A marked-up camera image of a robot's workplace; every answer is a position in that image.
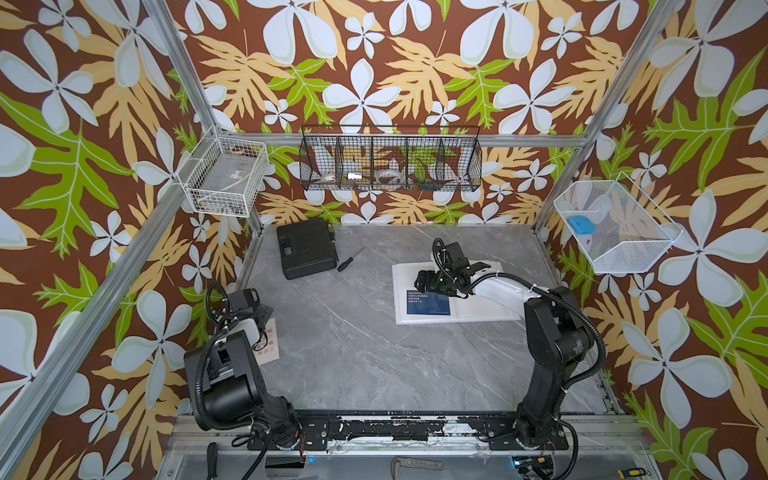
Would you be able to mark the aluminium frame post right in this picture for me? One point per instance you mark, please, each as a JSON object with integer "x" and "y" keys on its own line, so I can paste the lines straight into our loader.
{"x": 638, "y": 52}

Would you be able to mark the black screwdriver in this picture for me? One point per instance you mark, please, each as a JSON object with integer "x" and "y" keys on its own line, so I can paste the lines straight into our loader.
{"x": 346, "y": 263}

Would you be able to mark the aluminium frame post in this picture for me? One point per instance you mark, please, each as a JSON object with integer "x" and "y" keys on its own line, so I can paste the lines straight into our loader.
{"x": 638, "y": 52}
{"x": 99, "y": 110}

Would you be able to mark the blue object in basket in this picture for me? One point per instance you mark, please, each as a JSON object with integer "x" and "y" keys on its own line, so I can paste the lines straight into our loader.
{"x": 581, "y": 225}

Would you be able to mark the yellow handled screwdriver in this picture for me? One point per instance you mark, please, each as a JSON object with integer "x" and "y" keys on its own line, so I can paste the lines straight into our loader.
{"x": 629, "y": 473}

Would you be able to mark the aluminium frame post left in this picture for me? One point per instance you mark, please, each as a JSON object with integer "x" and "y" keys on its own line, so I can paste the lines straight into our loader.
{"x": 99, "y": 110}

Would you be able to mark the dark blue booklet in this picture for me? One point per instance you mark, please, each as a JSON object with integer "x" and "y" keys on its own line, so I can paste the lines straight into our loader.
{"x": 427, "y": 304}

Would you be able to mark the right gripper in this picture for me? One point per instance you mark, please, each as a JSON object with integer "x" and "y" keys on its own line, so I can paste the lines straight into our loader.
{"x": 428, "y": 281}

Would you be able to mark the black wire basket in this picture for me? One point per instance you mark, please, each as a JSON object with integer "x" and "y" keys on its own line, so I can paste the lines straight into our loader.
{"x": 380, "y": 157}

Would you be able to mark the black plastic case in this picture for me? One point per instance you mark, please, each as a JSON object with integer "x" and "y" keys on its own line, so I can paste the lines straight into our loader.
{"x": 306, "y": 248}

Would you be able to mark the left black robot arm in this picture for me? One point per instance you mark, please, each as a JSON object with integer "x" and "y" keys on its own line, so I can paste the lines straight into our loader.
{"x": 226, "y": 385}

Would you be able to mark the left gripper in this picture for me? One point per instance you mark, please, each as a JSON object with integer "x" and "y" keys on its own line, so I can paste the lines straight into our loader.
{"x": 263, "y": 312}

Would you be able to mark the white wire basket left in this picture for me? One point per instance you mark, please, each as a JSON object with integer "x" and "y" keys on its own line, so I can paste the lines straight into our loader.
{"x": 221, "y": 176}

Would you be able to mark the white wire basket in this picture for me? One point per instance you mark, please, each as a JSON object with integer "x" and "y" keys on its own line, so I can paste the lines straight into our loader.
{"x": 633, "y": 231}
{"x": 221, "y": 176}

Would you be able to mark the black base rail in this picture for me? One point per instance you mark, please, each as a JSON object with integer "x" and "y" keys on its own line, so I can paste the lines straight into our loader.
{"x": 498, "y": 431}

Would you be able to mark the white photo album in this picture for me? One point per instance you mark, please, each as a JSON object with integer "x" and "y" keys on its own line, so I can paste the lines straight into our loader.
{"x": 472, "y": 309}

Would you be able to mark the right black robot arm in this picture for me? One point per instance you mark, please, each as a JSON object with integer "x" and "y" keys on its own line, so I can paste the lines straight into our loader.
{"x": 564, "y": 344}

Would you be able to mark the white wire basket right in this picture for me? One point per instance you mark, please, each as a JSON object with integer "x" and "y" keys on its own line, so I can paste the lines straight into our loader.
{"x": 633, "y": 231}

